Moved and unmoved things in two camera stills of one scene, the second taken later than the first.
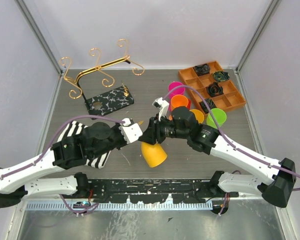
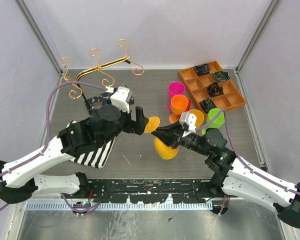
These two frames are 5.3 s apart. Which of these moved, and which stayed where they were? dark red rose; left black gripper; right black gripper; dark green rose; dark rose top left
Moved: left black gripper; right black gripper
Stayed: dark red rose; dark rose top left; dark green rose
